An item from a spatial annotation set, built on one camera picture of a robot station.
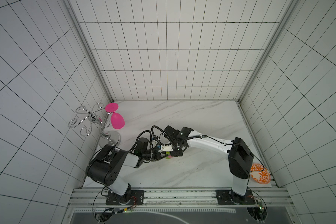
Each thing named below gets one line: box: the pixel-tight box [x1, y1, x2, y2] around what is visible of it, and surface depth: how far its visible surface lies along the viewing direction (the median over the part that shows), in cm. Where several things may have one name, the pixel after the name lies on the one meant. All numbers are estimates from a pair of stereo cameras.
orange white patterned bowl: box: [249, 163, 271, 185], surface depth 81 cm
